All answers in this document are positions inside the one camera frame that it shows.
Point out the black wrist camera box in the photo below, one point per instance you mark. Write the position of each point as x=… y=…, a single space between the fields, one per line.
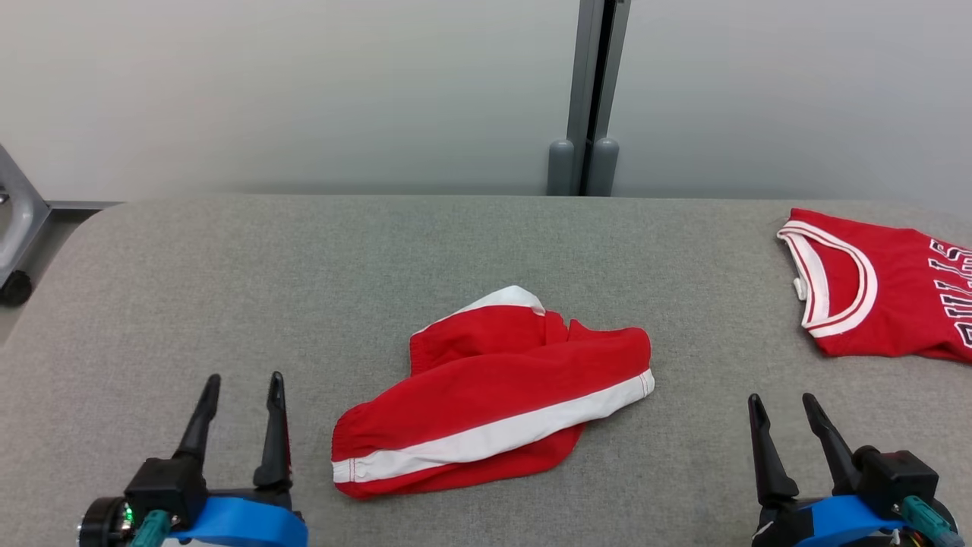
x=896 y=482
x=163 y=490

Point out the black castor wheel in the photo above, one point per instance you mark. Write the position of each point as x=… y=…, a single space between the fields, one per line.
x=15 y=289

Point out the grey partition post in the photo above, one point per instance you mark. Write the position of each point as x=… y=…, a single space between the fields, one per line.
x=586 y=61

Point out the red shorts with white stripe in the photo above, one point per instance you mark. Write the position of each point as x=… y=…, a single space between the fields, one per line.
x=493 y=395

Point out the grey metal stand frame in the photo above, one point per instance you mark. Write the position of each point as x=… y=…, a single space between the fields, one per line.
x=23 y=220

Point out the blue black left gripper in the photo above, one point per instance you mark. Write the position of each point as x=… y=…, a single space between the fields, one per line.
x=250 y=524

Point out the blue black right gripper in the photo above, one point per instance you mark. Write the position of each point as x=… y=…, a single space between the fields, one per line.
x=828 y=528

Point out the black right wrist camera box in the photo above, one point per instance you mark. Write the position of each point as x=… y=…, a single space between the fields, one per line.
x=896 y=482

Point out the grey fabric padded surface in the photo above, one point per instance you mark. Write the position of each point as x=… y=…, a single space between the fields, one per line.
x=304 y=304

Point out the red shirt with white trim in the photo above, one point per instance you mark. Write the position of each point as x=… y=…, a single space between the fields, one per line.
x=896 y=304

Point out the grey cylindrical post foot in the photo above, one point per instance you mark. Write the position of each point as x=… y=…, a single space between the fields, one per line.
x=560 y=171
x=605 y=171

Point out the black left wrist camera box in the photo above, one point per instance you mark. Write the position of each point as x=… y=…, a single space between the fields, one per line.
x=163 y=490

